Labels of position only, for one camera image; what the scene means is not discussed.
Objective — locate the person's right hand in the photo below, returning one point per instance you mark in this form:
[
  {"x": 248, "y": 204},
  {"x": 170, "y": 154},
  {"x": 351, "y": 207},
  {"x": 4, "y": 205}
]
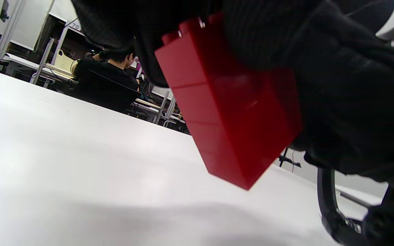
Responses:
[{"x": 347, "y": 102}]

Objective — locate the person's left hand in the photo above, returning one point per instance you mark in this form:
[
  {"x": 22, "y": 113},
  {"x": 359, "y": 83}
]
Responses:
[{"x": 115, "y": 24}]

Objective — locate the stack of red toy bricks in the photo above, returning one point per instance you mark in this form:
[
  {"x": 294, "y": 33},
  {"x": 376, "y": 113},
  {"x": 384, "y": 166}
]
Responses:
[{"x": 231, "y": 112}]

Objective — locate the cream chair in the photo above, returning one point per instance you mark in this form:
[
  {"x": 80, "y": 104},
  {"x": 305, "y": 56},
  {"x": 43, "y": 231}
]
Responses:
[{"x": 63, "y": 63}]

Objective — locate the aluminium frame post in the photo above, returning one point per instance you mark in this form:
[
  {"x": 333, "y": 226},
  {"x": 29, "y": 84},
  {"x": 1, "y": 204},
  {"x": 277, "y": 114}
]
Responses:
[{"x": 43, "y": 59}]

